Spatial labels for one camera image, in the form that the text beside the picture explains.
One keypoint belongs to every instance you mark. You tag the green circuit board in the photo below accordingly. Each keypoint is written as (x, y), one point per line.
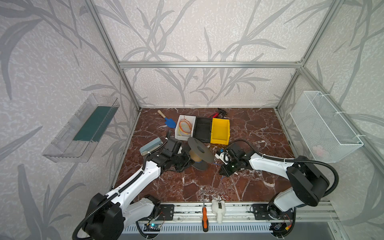
(152, 228)

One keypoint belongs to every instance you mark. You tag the pink object in basket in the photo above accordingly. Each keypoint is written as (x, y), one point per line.
(320, 152)

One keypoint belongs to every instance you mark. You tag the black plastic bin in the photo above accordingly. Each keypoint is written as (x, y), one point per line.
(202, 129)

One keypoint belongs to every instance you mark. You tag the grey perforated cable spool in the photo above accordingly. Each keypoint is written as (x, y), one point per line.
(200, 154)

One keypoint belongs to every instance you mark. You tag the white wire mesh basket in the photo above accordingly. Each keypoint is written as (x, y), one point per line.
(320, 123)

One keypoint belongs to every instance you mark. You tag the white plastic bin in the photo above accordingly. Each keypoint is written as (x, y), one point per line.
(185, 127)

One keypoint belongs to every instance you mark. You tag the blue brush wooden handle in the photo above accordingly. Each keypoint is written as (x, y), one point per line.
(169, 122)

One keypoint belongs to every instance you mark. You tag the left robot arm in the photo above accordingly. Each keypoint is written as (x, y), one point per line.
(108, 215)

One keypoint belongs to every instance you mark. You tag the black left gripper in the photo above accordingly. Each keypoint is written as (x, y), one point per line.
(182, 160)

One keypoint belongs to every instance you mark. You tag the clear plastic wall tray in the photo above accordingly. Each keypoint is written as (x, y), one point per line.
(79, 138)

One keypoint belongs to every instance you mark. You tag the aluminium frame profile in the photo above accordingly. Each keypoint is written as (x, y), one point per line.
(286, 65)

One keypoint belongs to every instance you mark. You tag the orange handled screwdriver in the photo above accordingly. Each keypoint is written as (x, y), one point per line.
(205, 221)

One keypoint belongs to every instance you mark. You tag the yellow plastic bin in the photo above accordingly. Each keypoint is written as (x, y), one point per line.
(220, 132)

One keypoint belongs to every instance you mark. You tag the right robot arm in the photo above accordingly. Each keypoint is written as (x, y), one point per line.
(310, 180)

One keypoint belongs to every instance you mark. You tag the white plastic part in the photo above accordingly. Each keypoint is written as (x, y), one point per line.
(219, 209)

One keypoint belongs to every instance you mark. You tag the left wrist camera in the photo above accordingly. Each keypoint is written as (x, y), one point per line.
(172, 147)

